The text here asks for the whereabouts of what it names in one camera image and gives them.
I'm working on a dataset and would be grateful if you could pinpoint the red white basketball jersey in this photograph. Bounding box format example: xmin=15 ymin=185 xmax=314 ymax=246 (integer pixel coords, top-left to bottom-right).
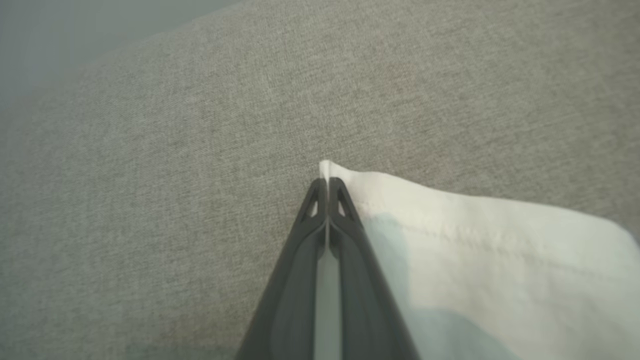
xmin=314 ymin=160 xmax=640 ymax=360

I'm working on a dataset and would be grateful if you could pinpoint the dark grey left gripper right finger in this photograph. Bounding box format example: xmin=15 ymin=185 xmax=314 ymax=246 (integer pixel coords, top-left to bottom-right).
xmin=327 ymin=176 xmax=421 ymax=360

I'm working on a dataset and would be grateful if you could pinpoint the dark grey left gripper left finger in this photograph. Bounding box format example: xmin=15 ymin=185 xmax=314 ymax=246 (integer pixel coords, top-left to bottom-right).
xmin=235 ymin=177 xmax=329 ymax=360

